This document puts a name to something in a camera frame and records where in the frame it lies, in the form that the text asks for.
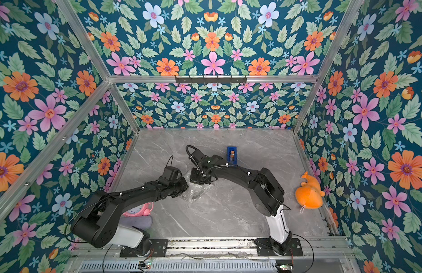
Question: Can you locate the black wall hook rail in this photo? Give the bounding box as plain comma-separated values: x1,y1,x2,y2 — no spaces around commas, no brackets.
175,76,247,84

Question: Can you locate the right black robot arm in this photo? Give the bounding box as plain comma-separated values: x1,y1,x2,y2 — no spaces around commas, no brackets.
186,145,292,256

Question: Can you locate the blue tape dispenser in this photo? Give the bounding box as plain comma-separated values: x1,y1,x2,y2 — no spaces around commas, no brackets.
226,146,237,165

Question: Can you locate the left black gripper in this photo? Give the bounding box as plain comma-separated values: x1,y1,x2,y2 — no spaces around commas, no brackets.
168,176,191,197

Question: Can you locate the pink toy clock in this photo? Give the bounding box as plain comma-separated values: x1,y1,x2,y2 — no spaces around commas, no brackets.
123,202,154,217

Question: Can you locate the orange plush toy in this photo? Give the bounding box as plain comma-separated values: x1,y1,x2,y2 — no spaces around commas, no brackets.
295,171,325,213

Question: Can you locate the white slotted cable duct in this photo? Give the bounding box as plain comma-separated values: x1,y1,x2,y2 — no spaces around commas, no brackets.
78,260,278,273

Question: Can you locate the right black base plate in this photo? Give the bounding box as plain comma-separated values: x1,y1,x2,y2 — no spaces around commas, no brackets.
254,238,303,257

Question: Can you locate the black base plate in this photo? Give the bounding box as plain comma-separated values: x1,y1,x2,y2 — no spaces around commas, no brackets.
254,238,303,257
120,238,169,258

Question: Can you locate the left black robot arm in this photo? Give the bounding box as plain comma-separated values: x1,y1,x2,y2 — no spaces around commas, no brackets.
71,166,188,257

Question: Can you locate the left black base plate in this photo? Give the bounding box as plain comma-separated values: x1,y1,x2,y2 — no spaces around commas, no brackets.
120,238,169,258

